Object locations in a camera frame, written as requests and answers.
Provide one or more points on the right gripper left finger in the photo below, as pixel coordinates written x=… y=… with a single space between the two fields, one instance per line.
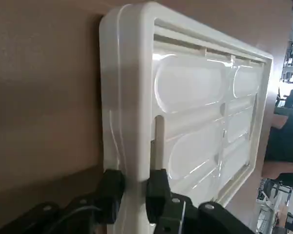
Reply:
x=110 y=195

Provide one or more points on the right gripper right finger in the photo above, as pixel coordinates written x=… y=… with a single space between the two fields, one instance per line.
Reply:
x=158 y=195

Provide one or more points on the white folding storage box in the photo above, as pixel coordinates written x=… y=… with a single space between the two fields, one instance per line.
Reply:
x=127 y=97

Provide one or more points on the person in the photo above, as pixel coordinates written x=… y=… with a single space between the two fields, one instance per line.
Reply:
x=285 y=141

